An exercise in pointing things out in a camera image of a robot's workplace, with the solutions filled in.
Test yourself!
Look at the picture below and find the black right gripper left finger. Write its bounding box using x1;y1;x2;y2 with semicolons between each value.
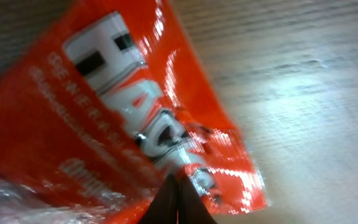
137;175;178;224

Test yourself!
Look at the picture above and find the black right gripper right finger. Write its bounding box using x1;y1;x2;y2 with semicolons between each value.
178;177;217;224

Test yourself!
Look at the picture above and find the red candy bag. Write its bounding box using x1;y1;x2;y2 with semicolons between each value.
0;1;269;223

